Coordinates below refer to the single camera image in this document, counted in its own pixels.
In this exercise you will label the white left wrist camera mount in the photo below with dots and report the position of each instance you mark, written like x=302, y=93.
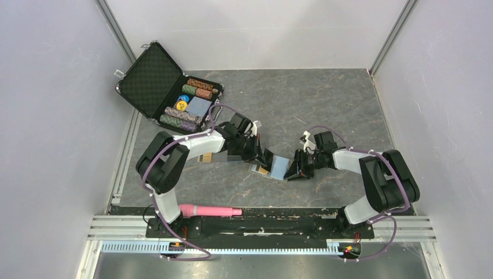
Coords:
x=256, y=125

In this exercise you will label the beige card holder wallet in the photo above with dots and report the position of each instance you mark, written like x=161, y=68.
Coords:
x=278, y=169

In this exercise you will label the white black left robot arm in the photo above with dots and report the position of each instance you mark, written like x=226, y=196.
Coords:
x=162, y=163

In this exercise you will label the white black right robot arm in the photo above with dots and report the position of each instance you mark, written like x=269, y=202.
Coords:
x=387, y=181

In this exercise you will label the pink cylindrical marker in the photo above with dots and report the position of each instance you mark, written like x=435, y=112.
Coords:
x=189, y=210

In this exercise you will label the black poker chip case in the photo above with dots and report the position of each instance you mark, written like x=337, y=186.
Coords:
x=158, y=88

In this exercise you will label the clear acrylic card tray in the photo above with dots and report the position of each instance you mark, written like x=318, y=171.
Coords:
x=219, y=157

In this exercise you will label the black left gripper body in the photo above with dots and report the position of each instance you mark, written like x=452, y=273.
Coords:
x=247, y=147

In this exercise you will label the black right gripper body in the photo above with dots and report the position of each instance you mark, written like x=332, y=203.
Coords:
x=307, y=163

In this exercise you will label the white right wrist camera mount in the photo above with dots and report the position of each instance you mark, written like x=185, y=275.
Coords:
x=308, y=145

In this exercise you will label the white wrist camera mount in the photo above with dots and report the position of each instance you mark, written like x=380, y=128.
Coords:
x=256, y=125
x=308, y=145

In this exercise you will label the gold credit card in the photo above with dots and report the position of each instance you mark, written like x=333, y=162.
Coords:
x=256, y=169
x=205, y=158

